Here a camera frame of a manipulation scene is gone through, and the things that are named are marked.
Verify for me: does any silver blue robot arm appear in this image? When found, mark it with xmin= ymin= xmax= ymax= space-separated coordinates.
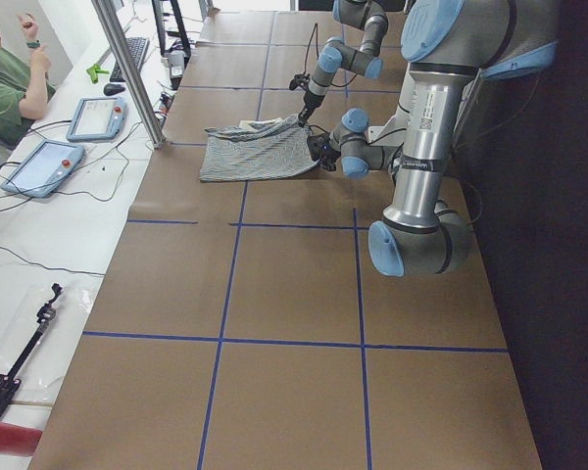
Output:
xmin=289 ymin=0 xmax=388 ymax=127
xmin=308 ymin=1 xmax=560 ymax=277

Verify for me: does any upper blue teach pendant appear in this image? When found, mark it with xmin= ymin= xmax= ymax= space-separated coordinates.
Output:
xmin=66 ymin=96 xmax=126 ymax=142

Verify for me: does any aluminium extrusion post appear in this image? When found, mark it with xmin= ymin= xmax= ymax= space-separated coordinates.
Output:
xmin=91 ymin=0 xmax=166 ymax=149

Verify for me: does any black monitor stand frame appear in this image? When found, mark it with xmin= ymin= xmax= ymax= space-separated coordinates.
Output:
xmin=150 ymin=0 xmax=193 ymax=63

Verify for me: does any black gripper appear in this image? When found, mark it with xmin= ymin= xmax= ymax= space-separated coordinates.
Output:
xmin=307 ymin=132 xmax=341 ymax=171
xmin=289 ymin=73 xmax=326 ymax=128

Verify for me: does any blue teach pendant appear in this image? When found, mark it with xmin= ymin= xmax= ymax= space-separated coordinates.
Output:
xmin=66 ymin=96 xmax=126 ymax=142
xmin=1 ymin=140 xmax=85 ymax=198

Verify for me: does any person in green shirt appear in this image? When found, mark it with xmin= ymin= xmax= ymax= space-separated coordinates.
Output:
xmin=0 ymin=15 xmax=55 ymax=148

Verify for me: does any black computer keyboard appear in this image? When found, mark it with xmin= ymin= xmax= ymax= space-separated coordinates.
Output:
xmin=109 ymin=36 xmax=151 ymax=83

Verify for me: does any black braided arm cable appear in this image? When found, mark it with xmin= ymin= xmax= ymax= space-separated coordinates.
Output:
xmin=302 ymin=22 xmax=322 ymax=79

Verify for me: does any lower blue teach pendant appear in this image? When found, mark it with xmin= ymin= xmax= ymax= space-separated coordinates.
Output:
xmin=1 ymin=140 xmax=85 ymax=198

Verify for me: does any black computer mouse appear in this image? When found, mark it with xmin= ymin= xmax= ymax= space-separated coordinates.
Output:
xmin=103 ymin=82 xmax=125 ymax=96

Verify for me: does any green plastic clamp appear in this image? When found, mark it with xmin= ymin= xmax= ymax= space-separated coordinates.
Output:
xmin=86 ymin=63 xmax=110 ymax=84

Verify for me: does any red cylinder object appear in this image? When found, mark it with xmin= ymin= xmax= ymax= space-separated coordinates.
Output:
xmin=0 ymin=421 xmax=42 ymax=457

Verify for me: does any navy white striped polo shirt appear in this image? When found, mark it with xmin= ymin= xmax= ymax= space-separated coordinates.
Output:
xmin=199 ymin=115 xmax=316 ymax=182

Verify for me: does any black tool stand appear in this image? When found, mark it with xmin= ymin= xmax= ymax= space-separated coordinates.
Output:
xmin=0 ymin=282 xmax=64 ymax=422

